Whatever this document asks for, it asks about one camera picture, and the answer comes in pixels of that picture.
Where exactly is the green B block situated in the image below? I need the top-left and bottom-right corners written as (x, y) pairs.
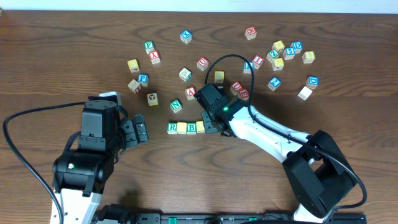
top-left (187, 123), bottom-right (197, 134)

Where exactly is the yellow O block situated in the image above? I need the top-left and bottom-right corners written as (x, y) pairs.
top-left (177, 122), bottom-right (187, 134)

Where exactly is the green R block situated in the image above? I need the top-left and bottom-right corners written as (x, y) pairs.
top-left (167, 122), bottom-right (177, 134)

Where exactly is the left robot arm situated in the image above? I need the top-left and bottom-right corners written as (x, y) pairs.
top-left (50, 91), bottom-right (149, 224)

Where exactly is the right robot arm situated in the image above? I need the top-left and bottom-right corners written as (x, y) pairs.
top-left (194, 83), bottom-right (358, 223)

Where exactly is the yellow picture block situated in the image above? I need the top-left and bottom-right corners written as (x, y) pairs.
top-left (147, 93), bottom-right (159, 106)

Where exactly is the green N block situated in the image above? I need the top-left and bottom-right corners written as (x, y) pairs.
top-left (170, 99), bottom-right (182, 113)

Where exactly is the red A block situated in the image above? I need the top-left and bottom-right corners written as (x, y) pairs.
top-left (185, 86), bottom-right (196, 100)

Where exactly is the plain wood red-sided block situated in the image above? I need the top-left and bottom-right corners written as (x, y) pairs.
top-left (127, 79), bottom-right (142, 93)

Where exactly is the red E block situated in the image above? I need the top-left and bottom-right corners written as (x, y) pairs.
top-left (238, 88), bottom-right (249, 101)

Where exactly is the red U block lower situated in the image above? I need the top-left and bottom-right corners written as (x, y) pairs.
top-left (230, 81), bottom-right (243, 96)

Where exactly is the red u block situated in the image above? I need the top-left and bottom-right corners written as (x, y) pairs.
top-left (197, 57), bottom-right (209, 71)
top-left (230, 81), bottom-right (243, 96)

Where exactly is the blue P block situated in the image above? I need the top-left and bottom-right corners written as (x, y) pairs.
top-left (137, 73), bottom-right (149, 87)

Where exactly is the plain wood green-sided block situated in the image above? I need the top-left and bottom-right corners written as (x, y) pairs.
top-left (179, 67), bottom-right (192, 82)

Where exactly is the red U block upper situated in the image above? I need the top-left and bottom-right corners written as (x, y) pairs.
top-left (197, 57), bottom-right (209, 71)

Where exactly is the blue L block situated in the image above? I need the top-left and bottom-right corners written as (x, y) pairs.
top-left (243, 61), bottom-right (254, 74)

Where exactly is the blue 2 block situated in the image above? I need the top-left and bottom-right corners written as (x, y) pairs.
top-left (267, 77), bottom-right (282, 91)

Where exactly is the red I block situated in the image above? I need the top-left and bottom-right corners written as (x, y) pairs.
top-left (252, 55), bottom-right (264, 70)

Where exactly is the green F block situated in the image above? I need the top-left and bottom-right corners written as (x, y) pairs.
top-left (144, 40), bottom-right (155, 54)

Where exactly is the yellow block below Z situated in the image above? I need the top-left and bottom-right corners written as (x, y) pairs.
top-left (272, 58), bottom-right (284, 71)

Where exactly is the blue X block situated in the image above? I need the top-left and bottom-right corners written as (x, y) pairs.
top-left (180, 30), bottom-right (192, 44)

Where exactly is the green Z block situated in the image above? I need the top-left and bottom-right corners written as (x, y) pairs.
top-left (266, 49), bottom-right (280, 63)

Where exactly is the plain wood block right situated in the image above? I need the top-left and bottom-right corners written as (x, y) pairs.
top-left (298, 86), bottom-right (313, 101)

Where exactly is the red H block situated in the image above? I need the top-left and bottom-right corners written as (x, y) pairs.
top-left (244, 27), bottom-right (257, 40)

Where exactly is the blue 5 block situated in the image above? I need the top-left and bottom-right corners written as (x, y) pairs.
top-left (282, 47), bottom-right (295, 60)

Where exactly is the blue D block lower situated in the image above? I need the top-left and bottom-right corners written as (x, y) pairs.
top-left (305, 76), bottom-right (319, 90)

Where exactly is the blue d block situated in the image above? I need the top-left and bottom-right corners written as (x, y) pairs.
top-left (290, 41), bottom-right (303, 54)
top-left (305, 76), bottom-right (319, 90)

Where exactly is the blue D block upper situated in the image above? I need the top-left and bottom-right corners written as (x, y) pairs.
top-left (290, 41), bottom-right (303, 54)

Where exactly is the yellow 8 block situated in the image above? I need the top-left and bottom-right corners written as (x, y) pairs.
top-left (302, 51), bottom-right (315, 64)

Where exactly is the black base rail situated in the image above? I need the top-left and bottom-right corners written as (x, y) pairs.
top-left (93, 203), bottom-right (367, 224)

